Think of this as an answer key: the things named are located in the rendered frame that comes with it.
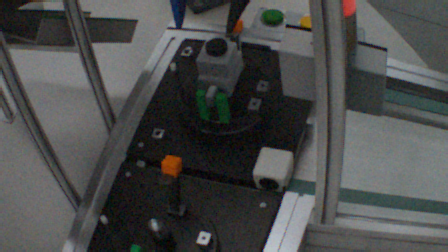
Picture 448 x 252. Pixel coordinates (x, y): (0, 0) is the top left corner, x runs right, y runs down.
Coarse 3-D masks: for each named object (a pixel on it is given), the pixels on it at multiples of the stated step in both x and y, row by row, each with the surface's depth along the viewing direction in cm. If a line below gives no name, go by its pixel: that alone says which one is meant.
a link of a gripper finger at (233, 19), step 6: (234, 0) 71; (240, 0) 71; (246, 0) 73; (234, 6) 71; (240, 6) 72; (246, 6) 74; (234, 12) 72; (240, 12) 73; (228, 18) 72; (234, 18) 72; (228, 24) 73; (234, 24) 73; (228, 30) 73
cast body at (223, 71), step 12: (204, 48) 81; (216, 48) 79; (228, 48) 81; (204, 60) 80; (216, 60) 79; (228, 60) 79; (240, 60) 84; (204, 72) 81; (216, 72) 81; (228, 72) 80; (204, 84) 82; (216, 84) 82; (228, 84) 81; (228, 96) 83
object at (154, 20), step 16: (80, 0) 134; (96, 0) 132; (112, 0) 131; (128, 0) 129; (144, 0) 128; (160, 0) 127; (256, 0) 122; (272, 0) 121; (288, 0) 121; (304, 0) 121; (96, 16) 127; (112, 16) 126; (128, 16) 125; (144, 16) 124; (160, 16) 123; (192, 16) 121; (208, 16) 120; (224, 16) 119; (240, 16) 119
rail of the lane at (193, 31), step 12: (168, 24) 105; (192, 24) 104; (204, 24) 103; (216, 24) 103; (180, 36) 102; (192, 36) 102; (204, 36) 101; (216, 36) 101; (252, 36) 100; (264, 36) 99; (276, 36) 99; (252, 48) 97; (264, 48) 96; (276, 48) 97
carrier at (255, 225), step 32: (128, 192) 82; (160, 192) 82; (192, 192) 81; (224, 192) 80; (256, 192) 80; (96, 224) 79; (128, 224) 76; (160, 224) 70; (192, 224) 75; (224, 224) 77; (256, 224) 76
